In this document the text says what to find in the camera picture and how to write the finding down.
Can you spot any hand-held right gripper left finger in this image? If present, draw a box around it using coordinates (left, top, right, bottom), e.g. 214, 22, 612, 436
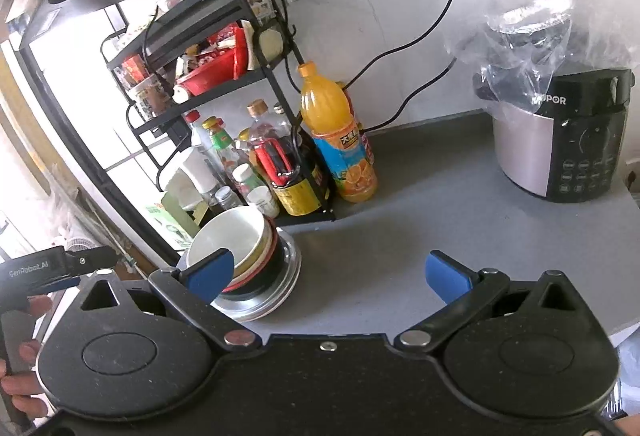
74, 249, 262, 350

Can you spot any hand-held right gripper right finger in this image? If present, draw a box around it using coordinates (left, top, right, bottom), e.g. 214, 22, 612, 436
394, 252, 589, 350

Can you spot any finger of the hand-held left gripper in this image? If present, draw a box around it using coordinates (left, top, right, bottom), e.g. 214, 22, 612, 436
62, 245, 119, 275
27, 276, 82, 295

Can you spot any white bowl with outer print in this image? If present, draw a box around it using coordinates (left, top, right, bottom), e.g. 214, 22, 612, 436
187, 207, 266, 281

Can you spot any red and black bowl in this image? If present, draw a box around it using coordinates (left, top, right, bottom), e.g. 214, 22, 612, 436
220, 222, 285, 303

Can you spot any plain cream bowl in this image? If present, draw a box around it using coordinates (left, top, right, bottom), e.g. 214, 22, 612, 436
230, 215, 275, 285

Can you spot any white plate with flower print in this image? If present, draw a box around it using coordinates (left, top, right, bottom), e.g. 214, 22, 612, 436
215, 237, 304, 323

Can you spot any person's left hand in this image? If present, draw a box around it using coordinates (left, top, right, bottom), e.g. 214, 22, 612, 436
0, 295, 54, 418

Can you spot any white fan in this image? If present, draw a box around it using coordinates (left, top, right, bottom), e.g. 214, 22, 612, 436
64, 236, 97, 259

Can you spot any green cardboard box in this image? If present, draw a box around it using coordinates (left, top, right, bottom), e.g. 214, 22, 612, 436
146, 190, 202, 253

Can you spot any clear spice jar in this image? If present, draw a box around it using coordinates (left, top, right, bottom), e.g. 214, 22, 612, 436
214, 186, 244, 213

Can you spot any white seasoning jar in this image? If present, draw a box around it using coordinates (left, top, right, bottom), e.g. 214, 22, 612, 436
247, 197, 281, 219

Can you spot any white-top oil dispenser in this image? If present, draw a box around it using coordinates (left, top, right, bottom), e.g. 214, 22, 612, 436
177, 150, 219, 213

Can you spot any green-cap sauce bottle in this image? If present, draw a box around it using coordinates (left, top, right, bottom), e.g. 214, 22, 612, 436
202, 116, 252, 187

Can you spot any white bottle with red cap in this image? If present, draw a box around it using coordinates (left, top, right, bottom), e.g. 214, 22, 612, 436
183, 109, 212, 153

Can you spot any clear jar on shelf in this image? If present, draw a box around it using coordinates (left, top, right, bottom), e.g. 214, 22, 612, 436
125, 74, 168, 123

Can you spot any silver and black pressure cooker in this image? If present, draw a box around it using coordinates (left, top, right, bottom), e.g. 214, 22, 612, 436
472, 66, 637, 205

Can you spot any orange juice bottle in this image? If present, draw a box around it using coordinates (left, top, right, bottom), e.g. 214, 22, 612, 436
298, 60, 380, 205

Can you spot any red plastic basket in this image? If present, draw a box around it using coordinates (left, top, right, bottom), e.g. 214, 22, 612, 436
174, 46, 252, 97

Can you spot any black metal shelf rack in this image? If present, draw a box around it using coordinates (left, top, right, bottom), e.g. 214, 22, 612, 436
99, 0, 339, 223

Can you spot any hanging mesh bag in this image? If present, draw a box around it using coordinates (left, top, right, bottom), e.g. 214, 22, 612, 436
249, 0, 290, 67

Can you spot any clear plastic bag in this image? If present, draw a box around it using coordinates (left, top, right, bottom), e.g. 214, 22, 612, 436
444, 0, 637, 117

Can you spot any soy sauce jug red handle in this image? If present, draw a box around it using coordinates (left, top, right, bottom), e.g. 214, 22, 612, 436
247, 99, 332, 217

